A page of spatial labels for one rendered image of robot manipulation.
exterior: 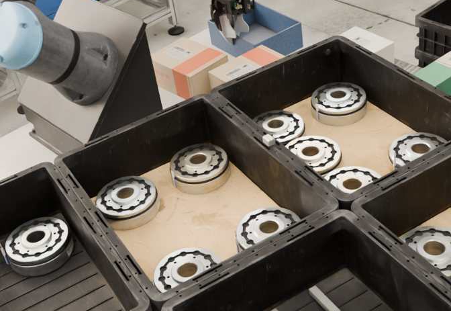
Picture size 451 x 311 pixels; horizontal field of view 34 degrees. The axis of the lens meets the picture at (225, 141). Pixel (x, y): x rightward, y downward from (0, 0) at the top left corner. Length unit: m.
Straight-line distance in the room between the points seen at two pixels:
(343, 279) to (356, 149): 0.30
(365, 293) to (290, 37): 0.93
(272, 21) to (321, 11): 1.67
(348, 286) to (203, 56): 0.84
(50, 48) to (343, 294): 0.71
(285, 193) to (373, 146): 0.22
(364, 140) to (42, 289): 0.60
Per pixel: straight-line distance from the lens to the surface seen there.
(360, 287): 1.08
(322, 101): 1.39
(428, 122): 1.32
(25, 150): 1.73
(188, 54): 1.78
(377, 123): 1.38
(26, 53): 1.40
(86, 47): 1.47
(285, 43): 1.85
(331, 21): 3.52
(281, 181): 1.16
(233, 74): 1.67
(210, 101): 1.30
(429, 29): 2.21
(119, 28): 1.53
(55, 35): 1.43
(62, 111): 1.58
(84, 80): 1.47
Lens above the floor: 1.63
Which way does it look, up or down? 36 degrees down
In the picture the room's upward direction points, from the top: 10 degrees counter-clockwise
